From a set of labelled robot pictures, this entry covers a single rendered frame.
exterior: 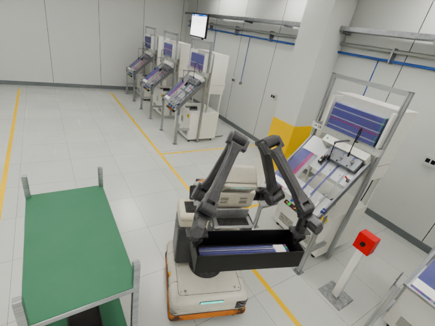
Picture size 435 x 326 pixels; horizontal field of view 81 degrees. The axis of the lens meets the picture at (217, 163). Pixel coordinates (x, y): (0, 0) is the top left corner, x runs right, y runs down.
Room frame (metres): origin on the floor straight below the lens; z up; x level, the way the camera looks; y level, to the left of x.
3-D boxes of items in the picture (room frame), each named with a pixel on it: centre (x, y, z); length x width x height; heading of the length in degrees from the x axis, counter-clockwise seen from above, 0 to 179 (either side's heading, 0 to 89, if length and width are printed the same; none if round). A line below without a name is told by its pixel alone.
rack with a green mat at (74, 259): (1.00, 0.69, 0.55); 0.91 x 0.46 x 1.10; 37
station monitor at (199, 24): (5.12, 0.75, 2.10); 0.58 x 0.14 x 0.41; 37
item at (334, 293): (1.75, -1.38, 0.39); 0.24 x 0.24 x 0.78; 37
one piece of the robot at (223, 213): (1.29, -0.15, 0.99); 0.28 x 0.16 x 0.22; 107
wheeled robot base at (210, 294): (1.57, -0.07, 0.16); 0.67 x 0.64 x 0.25; 17
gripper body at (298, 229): (1.10, -0.51, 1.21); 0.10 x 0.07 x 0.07; 107
